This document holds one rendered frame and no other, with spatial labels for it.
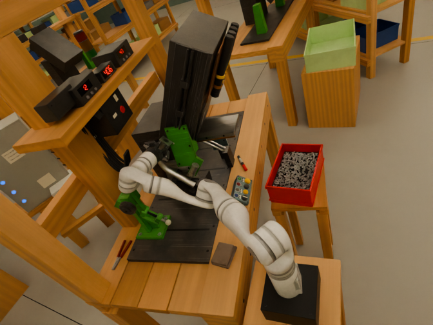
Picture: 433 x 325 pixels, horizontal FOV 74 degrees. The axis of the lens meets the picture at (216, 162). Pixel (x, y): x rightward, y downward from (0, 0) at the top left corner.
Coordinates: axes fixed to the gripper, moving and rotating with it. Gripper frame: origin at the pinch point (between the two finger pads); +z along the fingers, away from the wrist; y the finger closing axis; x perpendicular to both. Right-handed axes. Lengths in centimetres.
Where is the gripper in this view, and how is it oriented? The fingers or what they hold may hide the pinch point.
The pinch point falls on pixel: (163, 145)
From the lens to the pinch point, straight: 138.5
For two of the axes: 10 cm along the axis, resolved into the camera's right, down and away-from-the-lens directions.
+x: -4.9, 6.7, 5.5
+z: 2.8, -4.8, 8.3
